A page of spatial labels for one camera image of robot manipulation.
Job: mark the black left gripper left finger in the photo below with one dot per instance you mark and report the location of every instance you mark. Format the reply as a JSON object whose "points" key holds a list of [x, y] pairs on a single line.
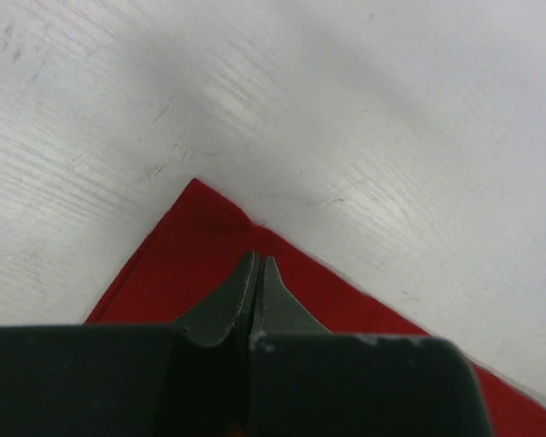
{"points": [[227, 311]]}

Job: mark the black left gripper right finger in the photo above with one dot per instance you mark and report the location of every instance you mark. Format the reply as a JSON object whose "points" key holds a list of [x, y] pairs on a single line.
{"points": [[277, 310]]}

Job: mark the red t shirt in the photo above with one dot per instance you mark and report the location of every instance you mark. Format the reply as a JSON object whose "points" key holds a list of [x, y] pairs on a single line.
{"points": [[195, 247]]}

